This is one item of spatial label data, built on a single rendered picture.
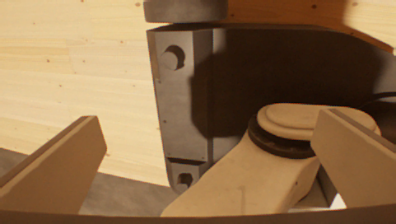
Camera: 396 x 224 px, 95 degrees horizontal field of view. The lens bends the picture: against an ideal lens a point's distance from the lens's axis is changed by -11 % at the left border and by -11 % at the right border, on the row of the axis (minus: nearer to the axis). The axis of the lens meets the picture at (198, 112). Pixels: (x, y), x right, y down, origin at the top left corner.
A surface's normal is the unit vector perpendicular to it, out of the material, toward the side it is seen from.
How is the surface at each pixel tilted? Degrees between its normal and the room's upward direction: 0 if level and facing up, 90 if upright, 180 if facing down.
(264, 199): 90
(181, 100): 0
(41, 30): 0
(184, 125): 0
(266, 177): 90
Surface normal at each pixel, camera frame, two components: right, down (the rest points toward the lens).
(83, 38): -0.21, 0.47
